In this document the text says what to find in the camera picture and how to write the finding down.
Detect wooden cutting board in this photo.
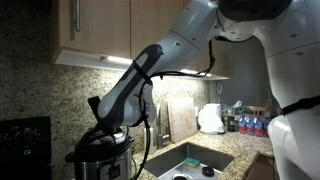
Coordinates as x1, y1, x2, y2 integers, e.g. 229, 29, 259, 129
166, 96, 198, 144

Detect bottle with red blue label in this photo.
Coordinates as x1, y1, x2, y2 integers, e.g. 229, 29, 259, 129
246, 115, 256, 136
254, 115, 265, 137
262, 115, 271, 138
237, 114, 248, 135

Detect under cabinet light strip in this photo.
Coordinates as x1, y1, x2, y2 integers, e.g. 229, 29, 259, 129
54, 49, 214, 80

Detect wooden wall cabinets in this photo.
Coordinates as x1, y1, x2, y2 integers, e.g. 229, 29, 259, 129
49, 0, 234, 81

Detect white plastic bag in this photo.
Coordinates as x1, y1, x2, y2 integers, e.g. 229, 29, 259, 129
197, 107, 226, 136

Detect white paper towel roll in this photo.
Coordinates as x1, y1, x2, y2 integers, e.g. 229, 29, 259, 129
204, 102, 223, 118

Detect black sink stopper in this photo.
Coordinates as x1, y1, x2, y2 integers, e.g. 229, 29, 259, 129
201, 166, 215, 177

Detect stainless steel pressure cooker base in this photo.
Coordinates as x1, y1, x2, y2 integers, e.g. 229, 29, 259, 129
72, 148, 135, 180

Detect black strap on arm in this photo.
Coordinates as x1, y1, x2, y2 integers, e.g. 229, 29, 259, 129
280, 95, 320, 117

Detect white soap bottle black cap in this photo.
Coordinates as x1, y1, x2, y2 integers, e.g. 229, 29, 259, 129
143, 126, 155, 155

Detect black pressure cooker lid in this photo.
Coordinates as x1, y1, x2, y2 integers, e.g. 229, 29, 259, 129
64, 126, 135, 164

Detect metal cabinet handle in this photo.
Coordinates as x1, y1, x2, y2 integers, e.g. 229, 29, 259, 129
73, 0, 82, 33

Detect green yellow sponge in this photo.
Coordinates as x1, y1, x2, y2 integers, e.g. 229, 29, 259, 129
182, 156, 202, 169

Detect black kitchen stove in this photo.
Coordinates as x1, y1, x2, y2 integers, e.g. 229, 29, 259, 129
0, 115, 53, 180

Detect steel kitchen sink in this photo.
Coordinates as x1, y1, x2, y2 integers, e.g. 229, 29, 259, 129
143, 141, 236, 180

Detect dark glass bottle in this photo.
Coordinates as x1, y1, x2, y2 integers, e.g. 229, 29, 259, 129
226, 114, 236, 133

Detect curved metal faucet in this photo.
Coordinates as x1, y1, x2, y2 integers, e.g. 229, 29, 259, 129
155, 102, 173, 150

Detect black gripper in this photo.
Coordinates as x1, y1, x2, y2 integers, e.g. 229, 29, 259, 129
94, 119, 118, 138

